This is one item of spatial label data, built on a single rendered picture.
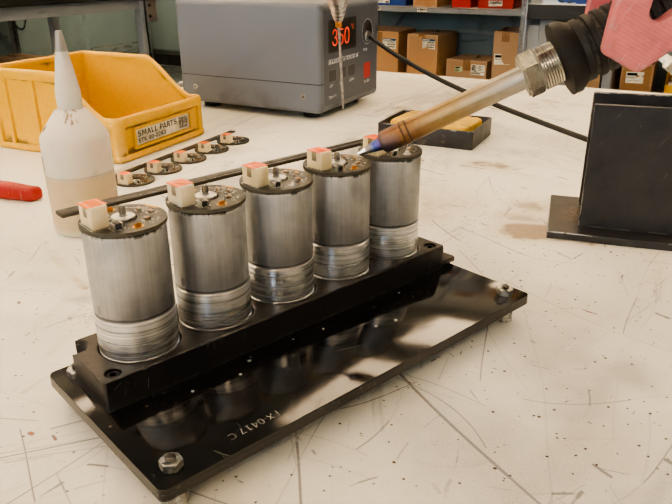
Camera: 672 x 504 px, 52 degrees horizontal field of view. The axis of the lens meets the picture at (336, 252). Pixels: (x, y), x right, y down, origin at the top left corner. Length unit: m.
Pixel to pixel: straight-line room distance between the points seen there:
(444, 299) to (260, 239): 0.08
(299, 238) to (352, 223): 0.03
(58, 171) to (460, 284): 0.20
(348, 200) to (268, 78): 0.39
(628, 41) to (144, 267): 0.16
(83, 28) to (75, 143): 5.66
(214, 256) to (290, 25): 0.41
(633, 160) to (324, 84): 0.31
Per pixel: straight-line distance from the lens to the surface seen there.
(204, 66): 0.66
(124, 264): 0.20
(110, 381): 0.21
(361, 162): 0.26
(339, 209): 0.25
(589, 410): 0.24
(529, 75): 0.24
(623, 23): 0.24
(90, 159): 0.36
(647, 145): 0.37
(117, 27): 6.26
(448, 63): 4.65
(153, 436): 0.20
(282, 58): 0.61
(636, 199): 0.37
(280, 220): 0.23
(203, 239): 0.22
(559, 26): 0.24
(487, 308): 0.26
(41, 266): 0.35
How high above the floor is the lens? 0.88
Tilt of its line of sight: 23 degrees down
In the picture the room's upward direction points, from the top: straight up
